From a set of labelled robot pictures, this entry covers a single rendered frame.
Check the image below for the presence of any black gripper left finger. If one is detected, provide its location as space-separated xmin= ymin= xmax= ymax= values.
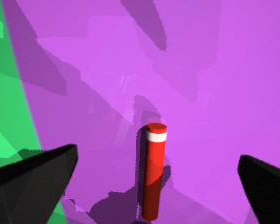
xmin=0 ymin=143 xmax=78 ymax=224

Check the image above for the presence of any red peg with white band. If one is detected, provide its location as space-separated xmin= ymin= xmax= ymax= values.
xmin=142 ymin=123 xmax=167 ymax=221

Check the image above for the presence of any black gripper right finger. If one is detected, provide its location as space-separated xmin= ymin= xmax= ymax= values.
xmin=237 ymin=154 xmax=280 ymax=224

